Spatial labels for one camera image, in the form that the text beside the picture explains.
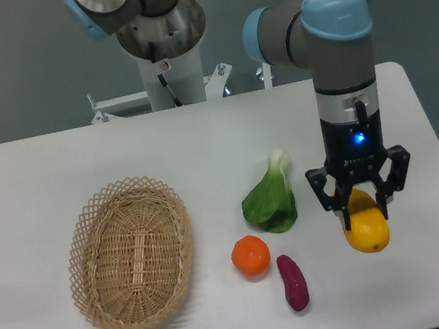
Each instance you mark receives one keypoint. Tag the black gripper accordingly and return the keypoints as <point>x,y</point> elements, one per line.
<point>352,144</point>

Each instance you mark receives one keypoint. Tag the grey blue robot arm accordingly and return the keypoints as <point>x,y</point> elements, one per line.
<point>331,38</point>

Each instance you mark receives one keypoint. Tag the woven wicker basket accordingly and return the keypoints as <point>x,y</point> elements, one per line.
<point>131,255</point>

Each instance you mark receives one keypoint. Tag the green bok choy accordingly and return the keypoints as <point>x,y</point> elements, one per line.
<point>271,203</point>

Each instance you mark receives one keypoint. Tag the purple sweet potato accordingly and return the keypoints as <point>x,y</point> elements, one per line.
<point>295,285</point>

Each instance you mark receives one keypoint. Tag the orange tangerine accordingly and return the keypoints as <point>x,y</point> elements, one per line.
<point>251,256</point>

